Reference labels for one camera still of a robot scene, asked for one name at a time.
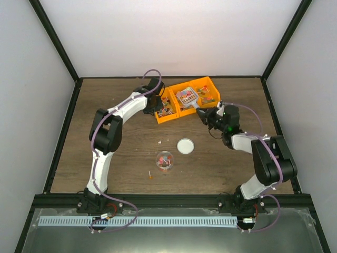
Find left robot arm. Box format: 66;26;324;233
86;78;164;213

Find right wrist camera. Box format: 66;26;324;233
216;101;225;117

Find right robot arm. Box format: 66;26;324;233
196;101;298;212

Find white slotted scoop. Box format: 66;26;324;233
176;86;200;109

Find light blue cable duct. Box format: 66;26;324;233
38;216;237;228

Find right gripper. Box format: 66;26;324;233
196;106;227;132

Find clear plastic jar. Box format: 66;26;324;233
156;151;174;172

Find white jar lid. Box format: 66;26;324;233
176;138;194;154

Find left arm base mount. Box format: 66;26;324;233
77;190;124;215

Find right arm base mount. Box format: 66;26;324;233
216;192;265;214

